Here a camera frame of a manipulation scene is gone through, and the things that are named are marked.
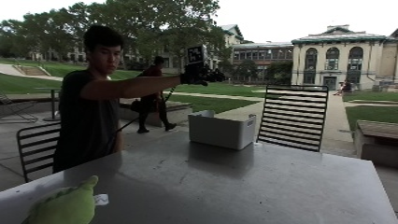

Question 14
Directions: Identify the white marker cube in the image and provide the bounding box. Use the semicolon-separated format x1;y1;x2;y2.
185;45;209;65

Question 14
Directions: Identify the green soft toy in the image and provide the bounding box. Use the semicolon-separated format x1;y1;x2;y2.
25;175;109;224

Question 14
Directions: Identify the white plastic bin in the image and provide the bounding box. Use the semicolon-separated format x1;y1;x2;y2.
186;109;256;151

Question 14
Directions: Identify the cream arched-window building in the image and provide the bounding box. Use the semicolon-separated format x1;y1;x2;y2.
290;23;398;91

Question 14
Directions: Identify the black slatted metal chair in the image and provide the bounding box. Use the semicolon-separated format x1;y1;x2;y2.
16;121;62;184
255;83;330;153

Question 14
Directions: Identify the person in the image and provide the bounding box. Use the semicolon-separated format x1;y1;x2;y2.
50;24;226;174
130;55;178;134
331;78;352;96

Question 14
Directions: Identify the black cable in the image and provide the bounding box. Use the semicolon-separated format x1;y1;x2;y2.
115;86;177;133

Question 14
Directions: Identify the black lounge chair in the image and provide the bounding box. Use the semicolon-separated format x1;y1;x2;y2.
0;91;40;123

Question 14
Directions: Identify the dark glass-fronted building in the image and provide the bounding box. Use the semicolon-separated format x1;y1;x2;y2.
230;41;294;85

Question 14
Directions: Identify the round pedestal table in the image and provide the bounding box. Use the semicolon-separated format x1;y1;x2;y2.
33;86;62;122

